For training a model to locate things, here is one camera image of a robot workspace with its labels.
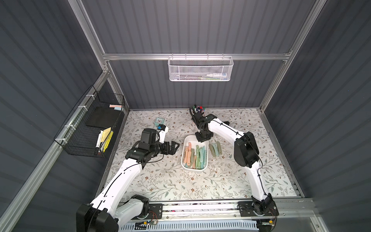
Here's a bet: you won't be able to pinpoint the pink folding fruit knife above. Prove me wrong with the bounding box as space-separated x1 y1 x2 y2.
183 142 192 167

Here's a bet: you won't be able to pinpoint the olive folding fruit knife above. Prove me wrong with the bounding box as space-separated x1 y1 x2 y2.
216 141 222 155

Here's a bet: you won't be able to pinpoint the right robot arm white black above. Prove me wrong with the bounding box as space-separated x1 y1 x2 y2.
189 106 279 217

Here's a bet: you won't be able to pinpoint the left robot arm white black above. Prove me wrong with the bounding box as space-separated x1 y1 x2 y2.
76 124 179 232

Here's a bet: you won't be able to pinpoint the teal folding knife in box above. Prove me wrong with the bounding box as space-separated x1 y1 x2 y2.
200 146 206 169

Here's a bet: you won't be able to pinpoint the white storage box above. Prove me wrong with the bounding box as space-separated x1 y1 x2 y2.
181 135 209 172

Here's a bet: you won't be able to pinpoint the green folding knife in box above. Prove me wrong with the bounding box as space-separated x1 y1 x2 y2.
195 145 200 169

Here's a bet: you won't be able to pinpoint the pens in pink cup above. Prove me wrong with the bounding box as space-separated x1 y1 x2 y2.
193 104 205 115

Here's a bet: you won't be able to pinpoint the teal alarm clock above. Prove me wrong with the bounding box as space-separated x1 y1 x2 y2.
154 118 165 126

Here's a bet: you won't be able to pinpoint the floral table mat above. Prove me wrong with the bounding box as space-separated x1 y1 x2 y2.
107 108 297 202

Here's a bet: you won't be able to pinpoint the white tube in basket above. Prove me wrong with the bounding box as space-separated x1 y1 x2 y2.
206 73 228 81

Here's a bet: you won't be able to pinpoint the yellow notepad in basket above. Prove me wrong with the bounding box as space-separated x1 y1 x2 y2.
94 127 114 155

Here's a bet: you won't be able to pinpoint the black notebook in basket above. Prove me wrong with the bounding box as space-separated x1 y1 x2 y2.
86 107 121 129

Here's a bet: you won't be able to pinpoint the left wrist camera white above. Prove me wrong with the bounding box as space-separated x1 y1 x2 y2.
157 124 169 144

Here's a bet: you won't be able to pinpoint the white wire wall basket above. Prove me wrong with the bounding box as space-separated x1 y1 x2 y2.
168 55 234 82

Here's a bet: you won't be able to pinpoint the black wire side basket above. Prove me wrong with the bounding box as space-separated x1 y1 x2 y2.
55 87 126 158

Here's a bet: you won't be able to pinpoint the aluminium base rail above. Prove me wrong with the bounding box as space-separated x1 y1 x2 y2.
83 198 317 224

